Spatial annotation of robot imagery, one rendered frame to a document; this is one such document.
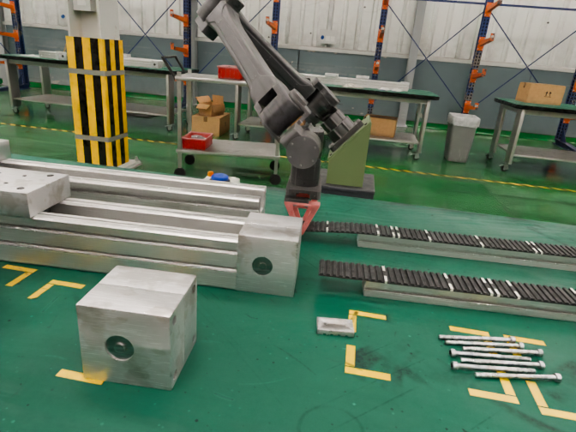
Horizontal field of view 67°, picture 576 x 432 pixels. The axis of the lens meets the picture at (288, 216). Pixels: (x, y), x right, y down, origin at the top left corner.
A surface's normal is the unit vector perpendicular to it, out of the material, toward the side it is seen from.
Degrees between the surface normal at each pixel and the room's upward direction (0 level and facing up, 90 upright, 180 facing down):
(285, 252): 90
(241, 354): 0
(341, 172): 90
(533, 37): 90
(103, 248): 90
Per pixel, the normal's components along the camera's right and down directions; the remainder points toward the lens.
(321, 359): 0.08, -0.93
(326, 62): -0.17, 0.34
